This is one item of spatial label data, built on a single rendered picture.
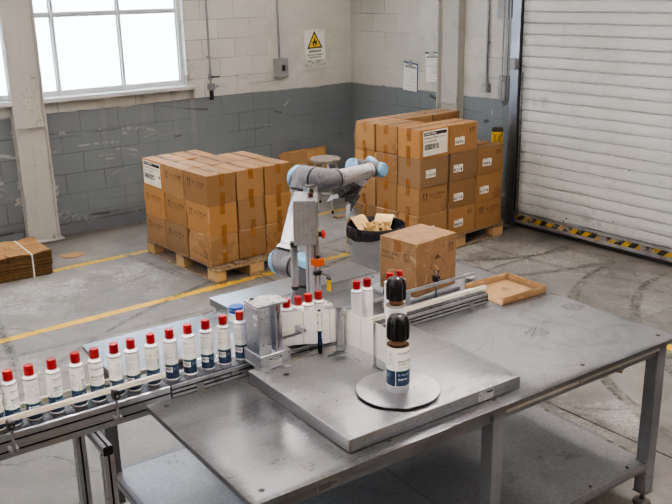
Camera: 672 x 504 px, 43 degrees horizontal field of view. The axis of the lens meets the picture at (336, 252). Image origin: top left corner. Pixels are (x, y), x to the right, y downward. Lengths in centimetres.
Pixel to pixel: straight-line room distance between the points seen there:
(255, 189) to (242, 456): 441
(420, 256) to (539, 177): 435
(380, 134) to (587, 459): 416
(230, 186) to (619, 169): 335
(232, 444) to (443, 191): 489
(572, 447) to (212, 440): 189
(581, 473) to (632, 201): 411
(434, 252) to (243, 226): 315
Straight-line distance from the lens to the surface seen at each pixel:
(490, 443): 329
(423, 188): 732
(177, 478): 399
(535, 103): 828
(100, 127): 884
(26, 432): 315
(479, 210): 793
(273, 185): 718
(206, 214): 690
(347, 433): 289
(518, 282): 445
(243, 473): 280
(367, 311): 372
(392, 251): 418
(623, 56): 769
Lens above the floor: 229
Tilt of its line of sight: 17 degrees down
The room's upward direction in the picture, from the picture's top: 1 degrees counter-clockwise
